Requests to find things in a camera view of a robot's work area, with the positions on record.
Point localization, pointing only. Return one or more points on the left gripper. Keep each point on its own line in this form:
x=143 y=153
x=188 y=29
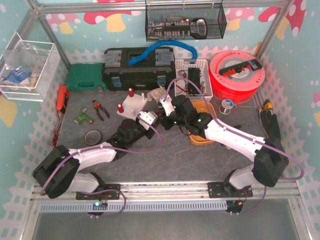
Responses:
x=150 y=132

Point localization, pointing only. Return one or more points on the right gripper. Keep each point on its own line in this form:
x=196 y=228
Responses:
x=167 y=121

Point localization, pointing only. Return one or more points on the white peg board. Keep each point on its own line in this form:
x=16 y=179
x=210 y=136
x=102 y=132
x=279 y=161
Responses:
x=133 y=106

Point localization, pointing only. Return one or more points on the red spring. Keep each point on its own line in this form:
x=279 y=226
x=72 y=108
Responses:
x=130 y=92
x=120 y=108

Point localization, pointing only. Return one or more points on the beige work glove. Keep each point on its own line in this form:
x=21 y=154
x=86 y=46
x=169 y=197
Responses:
x=156 y=94

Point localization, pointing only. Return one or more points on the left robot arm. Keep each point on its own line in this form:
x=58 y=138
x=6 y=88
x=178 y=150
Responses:
x=60 y=170

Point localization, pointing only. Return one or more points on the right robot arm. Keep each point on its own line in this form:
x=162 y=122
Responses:
x=268 y=164

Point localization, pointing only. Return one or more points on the tape roll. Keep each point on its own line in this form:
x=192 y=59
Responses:
x=92 y=137

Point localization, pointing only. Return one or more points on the black battery holder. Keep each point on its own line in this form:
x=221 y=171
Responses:
x=194 y=76

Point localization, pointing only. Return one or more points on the green circuit board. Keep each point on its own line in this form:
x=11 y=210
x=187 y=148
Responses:
x=83 y=117

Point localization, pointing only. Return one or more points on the white perforated basket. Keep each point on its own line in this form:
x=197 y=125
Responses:
x=180 y=86

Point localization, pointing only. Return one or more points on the black toolbox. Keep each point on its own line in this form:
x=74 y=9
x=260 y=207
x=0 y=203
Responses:
x=157 y=69

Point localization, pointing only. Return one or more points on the red filament spool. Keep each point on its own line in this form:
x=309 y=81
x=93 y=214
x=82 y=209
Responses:
x=239 y=87

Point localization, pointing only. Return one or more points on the green tool case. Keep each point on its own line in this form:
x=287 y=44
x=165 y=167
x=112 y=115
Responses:
x=85 y=77

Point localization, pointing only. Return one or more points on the orange multimeter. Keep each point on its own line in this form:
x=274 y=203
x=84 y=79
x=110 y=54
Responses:
x=63 y=97

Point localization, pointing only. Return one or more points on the black rubber glove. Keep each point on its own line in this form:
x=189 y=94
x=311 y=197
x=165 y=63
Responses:
x=269 y=123

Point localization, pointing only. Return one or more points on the black terminal block strip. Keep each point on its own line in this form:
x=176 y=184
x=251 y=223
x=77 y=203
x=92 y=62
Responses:
x=253 y=65

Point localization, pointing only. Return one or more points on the clear acrylic box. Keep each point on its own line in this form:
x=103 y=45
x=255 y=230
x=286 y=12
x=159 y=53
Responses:
x=42 y=58

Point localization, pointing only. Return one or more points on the blue white glove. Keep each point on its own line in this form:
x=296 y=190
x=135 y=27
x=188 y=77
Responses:
x=19 y=76

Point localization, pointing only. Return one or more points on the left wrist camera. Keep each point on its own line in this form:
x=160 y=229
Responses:
x=147 y=117

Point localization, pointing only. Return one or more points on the solder wire spool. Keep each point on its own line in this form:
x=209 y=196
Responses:
x=226 y=106

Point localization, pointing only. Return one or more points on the black wire mesh basket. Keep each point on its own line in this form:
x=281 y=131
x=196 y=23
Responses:
x=184 y=22

